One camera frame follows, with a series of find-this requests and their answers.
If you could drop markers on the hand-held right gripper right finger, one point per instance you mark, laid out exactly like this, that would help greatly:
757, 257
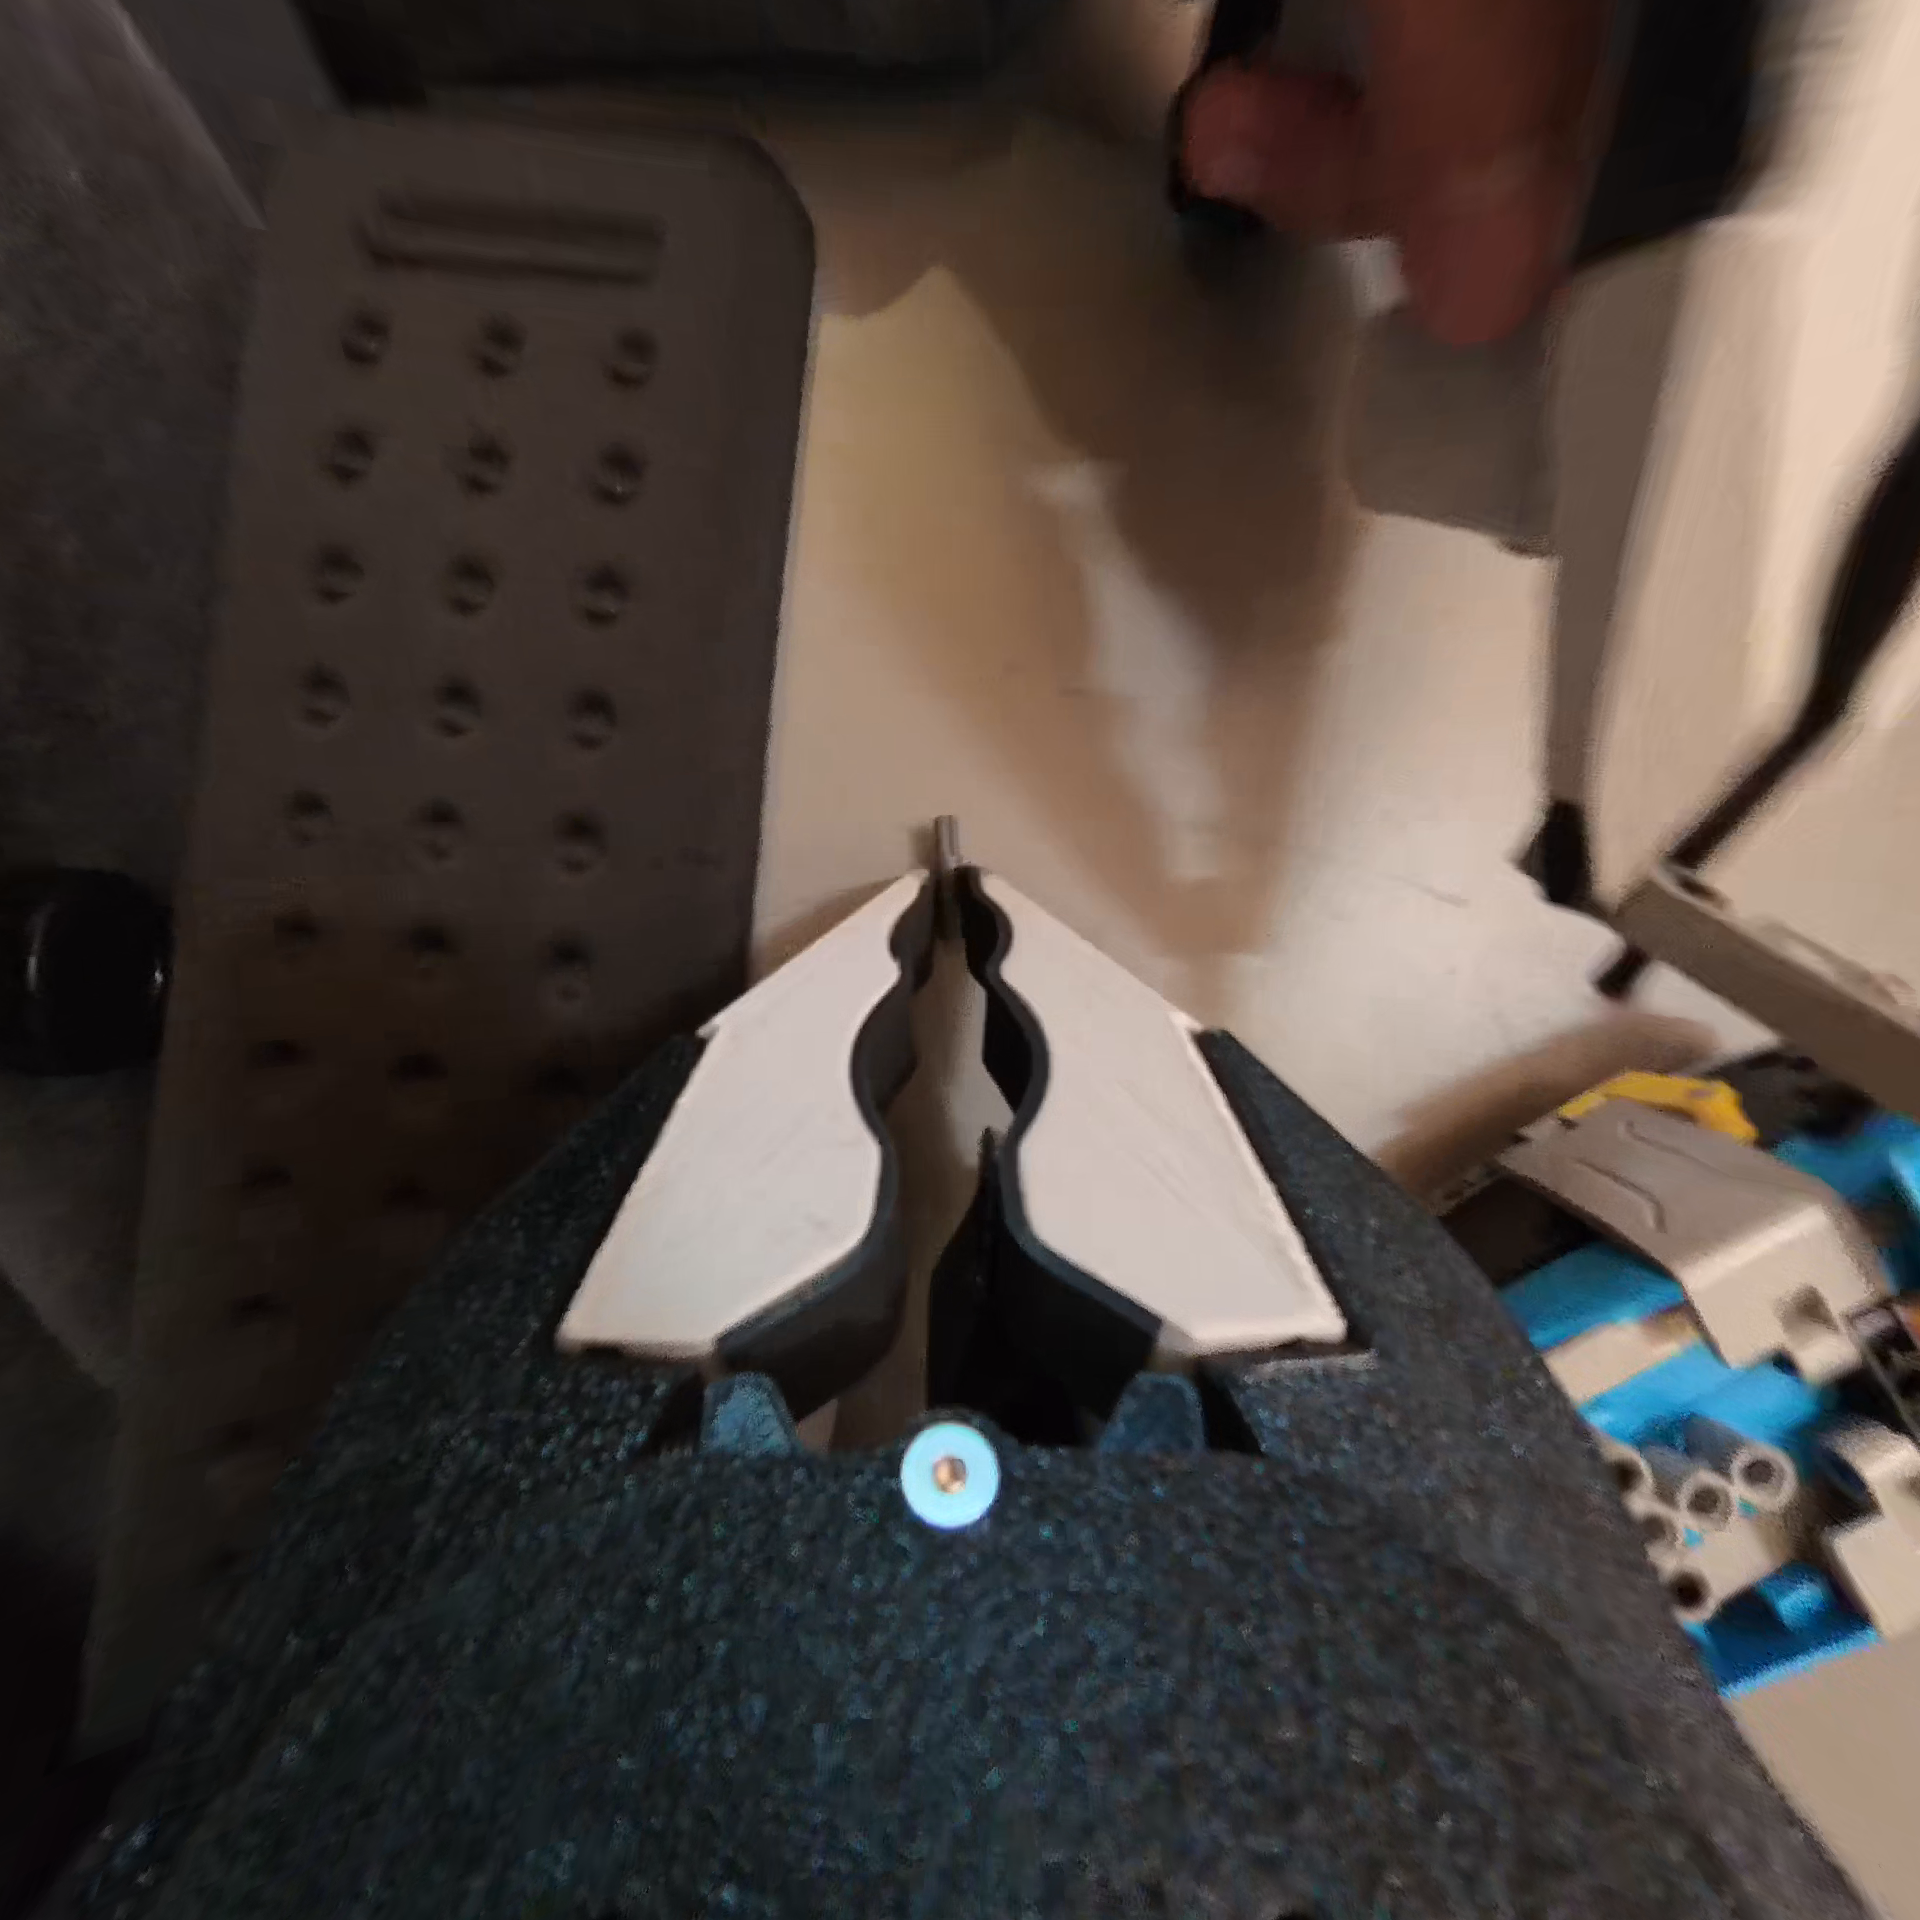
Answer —
1155, 1185

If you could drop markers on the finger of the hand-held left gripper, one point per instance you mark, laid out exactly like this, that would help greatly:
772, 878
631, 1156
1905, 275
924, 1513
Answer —
1711, 600

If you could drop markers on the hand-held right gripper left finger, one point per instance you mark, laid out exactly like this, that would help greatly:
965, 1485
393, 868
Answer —
734, 1185

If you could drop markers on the blue brick vehicle model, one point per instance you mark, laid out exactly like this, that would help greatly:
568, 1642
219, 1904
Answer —
1652, 1200

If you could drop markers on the person's left forearm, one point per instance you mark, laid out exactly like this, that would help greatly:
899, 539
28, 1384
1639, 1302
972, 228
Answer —
1681, 120

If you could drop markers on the grey desk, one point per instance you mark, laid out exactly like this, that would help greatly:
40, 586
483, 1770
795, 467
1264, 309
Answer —
1424, 973

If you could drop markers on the person's left hand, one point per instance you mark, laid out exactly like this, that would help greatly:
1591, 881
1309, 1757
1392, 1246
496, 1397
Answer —
1424, 164

